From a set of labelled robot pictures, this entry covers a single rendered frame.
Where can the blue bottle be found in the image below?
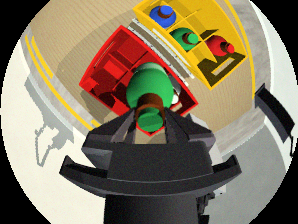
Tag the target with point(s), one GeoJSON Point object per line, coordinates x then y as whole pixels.
{"type": "Point", "coordinates": [165, 17]}

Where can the yellow plastic crate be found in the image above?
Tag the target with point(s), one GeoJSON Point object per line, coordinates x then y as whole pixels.
{"type": "Point", "coordinates": [208, 19]}

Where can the red plastic crate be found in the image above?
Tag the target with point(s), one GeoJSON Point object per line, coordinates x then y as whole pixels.
{"type": "Point", "coordinates": [102, 82]}

